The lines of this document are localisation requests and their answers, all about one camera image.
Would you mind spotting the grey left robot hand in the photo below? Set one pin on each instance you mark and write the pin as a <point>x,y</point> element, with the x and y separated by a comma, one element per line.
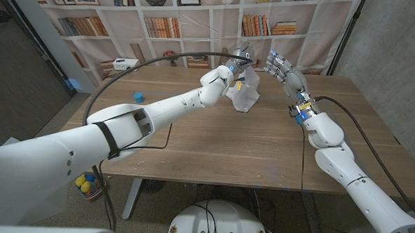
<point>243,58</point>

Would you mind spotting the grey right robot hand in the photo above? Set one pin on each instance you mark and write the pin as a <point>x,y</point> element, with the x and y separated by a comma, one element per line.
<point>290,76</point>

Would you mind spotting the white cloth napkin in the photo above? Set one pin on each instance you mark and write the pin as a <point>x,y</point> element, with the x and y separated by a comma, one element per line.
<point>247,97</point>

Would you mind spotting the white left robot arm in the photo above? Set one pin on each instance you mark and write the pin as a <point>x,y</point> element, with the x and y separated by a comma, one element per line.
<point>87,143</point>

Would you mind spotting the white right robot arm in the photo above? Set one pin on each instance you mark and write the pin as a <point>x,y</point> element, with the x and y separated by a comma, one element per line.
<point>359,186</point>

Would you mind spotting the blue cylinder block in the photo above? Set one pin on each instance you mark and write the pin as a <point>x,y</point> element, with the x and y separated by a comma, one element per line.
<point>138,98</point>

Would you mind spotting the printed bookshelf backdrop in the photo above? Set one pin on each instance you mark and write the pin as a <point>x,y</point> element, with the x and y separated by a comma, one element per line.
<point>288,39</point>

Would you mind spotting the black backdrop stand pole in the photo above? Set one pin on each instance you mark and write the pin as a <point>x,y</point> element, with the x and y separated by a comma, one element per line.
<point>346,34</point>

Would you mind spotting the white power strip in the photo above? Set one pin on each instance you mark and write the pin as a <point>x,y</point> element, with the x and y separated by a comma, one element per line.
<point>123,64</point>

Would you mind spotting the grey table leg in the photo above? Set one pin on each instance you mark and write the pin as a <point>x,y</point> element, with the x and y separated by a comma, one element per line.
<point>312,216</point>
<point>132,197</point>

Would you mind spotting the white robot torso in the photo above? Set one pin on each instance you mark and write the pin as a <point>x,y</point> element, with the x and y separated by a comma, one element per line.
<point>220,219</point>

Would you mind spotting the tray of colourful toys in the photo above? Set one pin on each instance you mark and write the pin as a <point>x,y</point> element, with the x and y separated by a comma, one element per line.
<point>87,185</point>

